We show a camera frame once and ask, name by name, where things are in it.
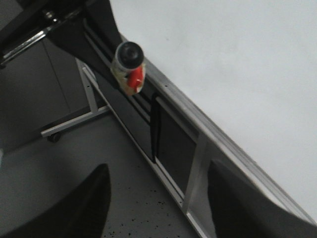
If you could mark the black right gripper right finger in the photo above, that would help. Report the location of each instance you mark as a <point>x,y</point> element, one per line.
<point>240,210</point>

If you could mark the white metal stand frame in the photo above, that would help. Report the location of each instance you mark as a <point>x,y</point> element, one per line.
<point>98,105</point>

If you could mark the dark panel under board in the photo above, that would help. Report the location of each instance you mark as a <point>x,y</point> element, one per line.
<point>173,142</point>

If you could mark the black caster wheel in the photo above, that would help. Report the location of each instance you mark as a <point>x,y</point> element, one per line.
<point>54,138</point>

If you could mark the grey whiteboard marker ledge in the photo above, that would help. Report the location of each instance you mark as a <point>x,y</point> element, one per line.
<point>223,138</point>

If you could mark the whiteboard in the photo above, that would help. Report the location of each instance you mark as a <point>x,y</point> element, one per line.
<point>289,21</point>

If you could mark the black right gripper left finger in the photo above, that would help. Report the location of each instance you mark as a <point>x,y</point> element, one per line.
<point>80,214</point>

